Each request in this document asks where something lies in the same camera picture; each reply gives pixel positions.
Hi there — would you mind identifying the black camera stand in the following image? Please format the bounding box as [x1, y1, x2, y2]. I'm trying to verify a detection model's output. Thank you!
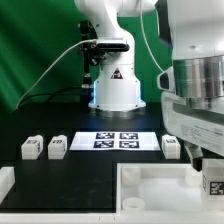
[79, 20, 105, 87]

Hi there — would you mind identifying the white obstacle fixture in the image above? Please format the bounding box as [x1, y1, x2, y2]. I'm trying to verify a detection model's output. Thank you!
[0, 167, 15, 204]

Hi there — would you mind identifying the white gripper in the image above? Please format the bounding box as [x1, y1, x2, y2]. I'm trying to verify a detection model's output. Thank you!
[161, 92, 224, 172]

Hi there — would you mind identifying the grey cable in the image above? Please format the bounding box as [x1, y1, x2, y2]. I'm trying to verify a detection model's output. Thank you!
[15, 39, 98, 110]

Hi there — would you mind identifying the black cable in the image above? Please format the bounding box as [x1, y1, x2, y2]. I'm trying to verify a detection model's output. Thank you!
[16, 85, 92, 108]

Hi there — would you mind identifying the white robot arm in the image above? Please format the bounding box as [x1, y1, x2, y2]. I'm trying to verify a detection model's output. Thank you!
[74, 0, 224, 165]

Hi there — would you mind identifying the white square table top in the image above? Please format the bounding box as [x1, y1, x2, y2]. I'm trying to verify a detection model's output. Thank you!
[116, 163, 224, 214]

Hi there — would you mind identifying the white sheet with markers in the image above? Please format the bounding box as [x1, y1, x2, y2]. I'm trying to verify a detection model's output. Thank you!
[70, 131, 160, 151]

